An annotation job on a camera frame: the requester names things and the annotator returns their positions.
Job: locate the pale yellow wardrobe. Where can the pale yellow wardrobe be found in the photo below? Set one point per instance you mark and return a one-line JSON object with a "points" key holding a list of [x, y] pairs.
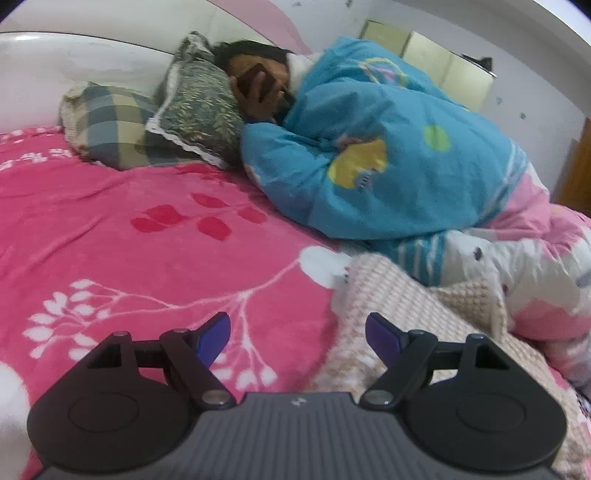
{"points": [[429, 55]]}

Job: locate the plaid pillow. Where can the plaid pillow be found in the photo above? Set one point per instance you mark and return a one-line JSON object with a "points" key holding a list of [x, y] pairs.
{"points": [[115, 124]]}

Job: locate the green leaf-print pillow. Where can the green leaf-print pillow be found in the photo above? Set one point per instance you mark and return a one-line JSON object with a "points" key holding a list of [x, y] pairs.
{"points": [[198, 106]]}

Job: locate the smartphone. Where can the smartphone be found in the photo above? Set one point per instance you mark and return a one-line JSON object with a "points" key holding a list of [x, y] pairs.
{"points": [[254, 78]]}

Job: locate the pink floral bed blanket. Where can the pink floral bed blanket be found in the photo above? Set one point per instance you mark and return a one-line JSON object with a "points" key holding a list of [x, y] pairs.
{"points": [[115, 230]]}

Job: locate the beige houndstooth coat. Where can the beige houndstooth coat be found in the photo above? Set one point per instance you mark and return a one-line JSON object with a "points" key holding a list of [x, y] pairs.
{"points": [[392, 295]]}

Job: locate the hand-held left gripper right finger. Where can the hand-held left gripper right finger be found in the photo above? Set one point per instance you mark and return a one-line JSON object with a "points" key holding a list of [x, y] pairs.
{"points": [[383, 337]]}

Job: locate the brown wooden door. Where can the brown wooden door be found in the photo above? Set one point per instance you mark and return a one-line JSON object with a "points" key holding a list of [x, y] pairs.
{"points": [[577, 175]]}

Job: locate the pink and white headboard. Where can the pink and white headboard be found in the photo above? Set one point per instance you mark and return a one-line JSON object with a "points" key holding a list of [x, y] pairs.
{"points": [[69, 55]]}

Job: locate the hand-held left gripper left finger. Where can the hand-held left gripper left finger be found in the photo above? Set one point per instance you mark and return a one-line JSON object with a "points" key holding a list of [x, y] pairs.
{"points": [[212, 337]]}

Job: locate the pink and white quilt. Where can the pink and white quilt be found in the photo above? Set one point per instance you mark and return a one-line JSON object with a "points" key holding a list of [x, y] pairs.
{"points": [[545, 277]]}

